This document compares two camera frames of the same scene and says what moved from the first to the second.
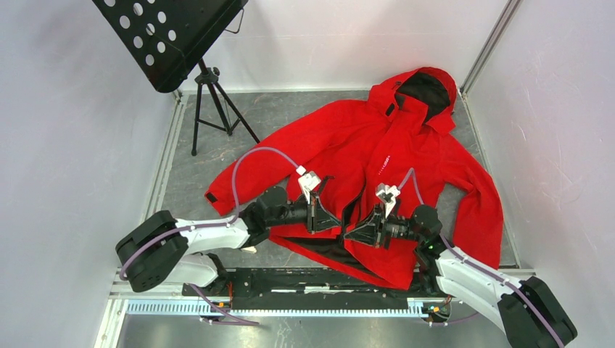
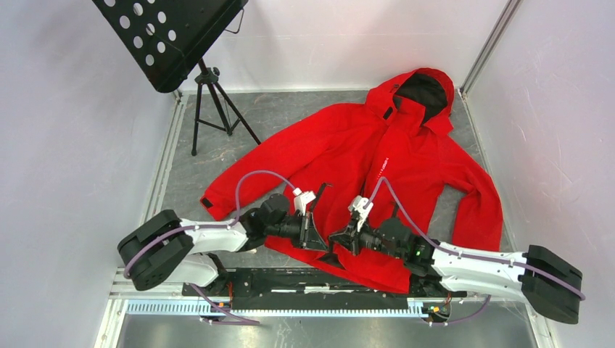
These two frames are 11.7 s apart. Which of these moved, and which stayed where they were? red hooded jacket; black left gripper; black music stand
Moved: black left gripper
Stayed: black music stand; red hooded jacket
